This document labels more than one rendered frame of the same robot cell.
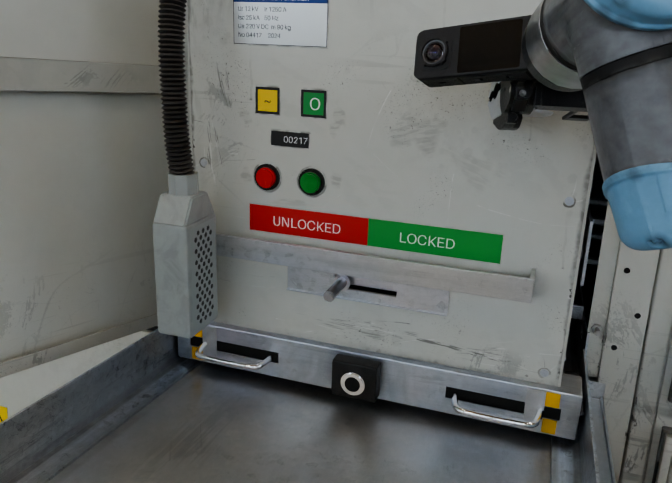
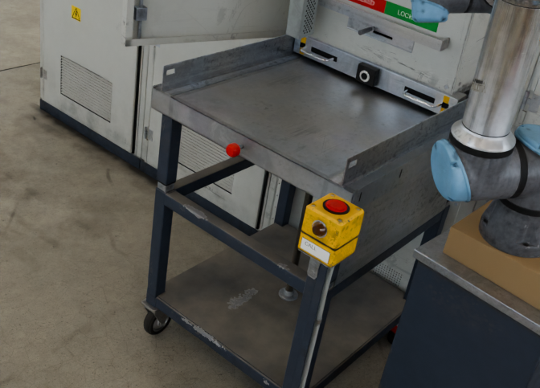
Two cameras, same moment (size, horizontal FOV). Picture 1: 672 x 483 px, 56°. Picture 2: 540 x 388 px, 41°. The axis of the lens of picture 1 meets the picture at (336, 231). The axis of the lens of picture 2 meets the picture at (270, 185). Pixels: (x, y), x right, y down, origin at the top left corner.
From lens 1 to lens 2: 127 cm
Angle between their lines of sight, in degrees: 23
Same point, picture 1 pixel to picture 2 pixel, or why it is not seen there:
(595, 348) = not seen: hidden behind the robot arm
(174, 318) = (293, 29)
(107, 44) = not seen: outside the picture
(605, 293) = not seen: hidden behind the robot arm
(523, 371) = (438, 84)
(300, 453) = (331, 95)
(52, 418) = (239, 56)
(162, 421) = (280, 71)
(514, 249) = (443, 26)
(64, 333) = (244, 29)
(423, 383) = (395, 83)
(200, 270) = (308, 10)
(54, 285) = (244, 5)
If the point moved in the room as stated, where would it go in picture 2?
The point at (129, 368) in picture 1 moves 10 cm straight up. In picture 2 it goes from (271, 48) to (276, 14)
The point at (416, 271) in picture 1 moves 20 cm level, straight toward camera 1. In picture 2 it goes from (398, 28) to (368, 46)
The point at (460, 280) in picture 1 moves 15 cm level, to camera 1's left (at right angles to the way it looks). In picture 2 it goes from (414, 35) to (358, 21)
